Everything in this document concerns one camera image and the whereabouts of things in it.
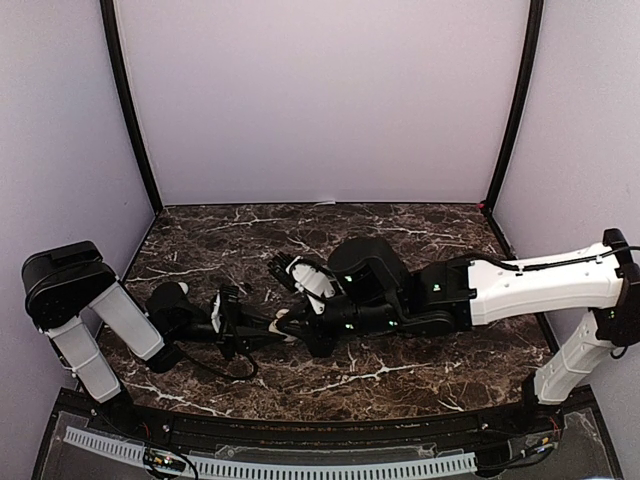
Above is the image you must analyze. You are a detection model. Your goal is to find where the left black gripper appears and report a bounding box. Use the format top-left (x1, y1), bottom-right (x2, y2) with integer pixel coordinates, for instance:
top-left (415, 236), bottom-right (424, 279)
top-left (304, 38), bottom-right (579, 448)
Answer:
top-left (170, 304), bottom-right (282, 362)

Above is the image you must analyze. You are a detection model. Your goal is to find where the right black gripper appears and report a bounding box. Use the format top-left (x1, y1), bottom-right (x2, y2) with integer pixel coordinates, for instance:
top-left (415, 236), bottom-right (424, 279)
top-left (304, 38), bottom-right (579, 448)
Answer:
top-left (275, 282), bottom-right (404, 359)

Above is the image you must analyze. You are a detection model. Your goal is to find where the small white charging case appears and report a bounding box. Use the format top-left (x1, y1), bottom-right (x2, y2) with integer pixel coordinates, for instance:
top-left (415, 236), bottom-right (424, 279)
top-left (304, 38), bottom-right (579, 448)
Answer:
top-left (268, 309), bottom-right (292, 342)

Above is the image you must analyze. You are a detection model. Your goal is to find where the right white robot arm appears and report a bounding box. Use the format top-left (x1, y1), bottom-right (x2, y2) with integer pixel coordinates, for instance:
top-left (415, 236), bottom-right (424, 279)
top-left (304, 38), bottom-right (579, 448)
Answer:
top-left (270, 229), bottom-right (639, 434)

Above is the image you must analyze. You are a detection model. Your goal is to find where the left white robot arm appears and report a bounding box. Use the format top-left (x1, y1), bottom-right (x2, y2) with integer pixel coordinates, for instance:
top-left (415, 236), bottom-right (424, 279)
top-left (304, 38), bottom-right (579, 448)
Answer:
top-left (21, 241), bottom-right (286, 436)

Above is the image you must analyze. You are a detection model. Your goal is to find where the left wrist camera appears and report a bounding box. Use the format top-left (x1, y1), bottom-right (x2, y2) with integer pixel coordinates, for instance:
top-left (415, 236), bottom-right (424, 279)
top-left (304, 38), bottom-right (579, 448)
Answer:
top-left (210, 285), bottom-right (239, 335)

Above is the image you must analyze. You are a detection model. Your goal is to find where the white slotted cable duct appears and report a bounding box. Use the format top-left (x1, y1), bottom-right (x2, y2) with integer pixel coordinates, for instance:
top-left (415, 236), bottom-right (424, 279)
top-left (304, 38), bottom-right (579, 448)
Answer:
top-left (63, 427), bottom-right (477, 479)

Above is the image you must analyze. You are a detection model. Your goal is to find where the black front rail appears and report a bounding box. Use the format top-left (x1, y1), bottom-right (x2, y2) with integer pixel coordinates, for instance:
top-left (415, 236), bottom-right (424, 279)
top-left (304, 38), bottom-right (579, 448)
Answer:
top-left (84, 399), bottom-right (566, 454)

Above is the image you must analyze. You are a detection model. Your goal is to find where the right black frame post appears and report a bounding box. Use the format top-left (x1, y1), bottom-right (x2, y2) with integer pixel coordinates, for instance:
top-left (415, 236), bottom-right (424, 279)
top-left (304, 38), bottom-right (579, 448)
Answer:
top-left (483, 0), bottom-right (544, 213)

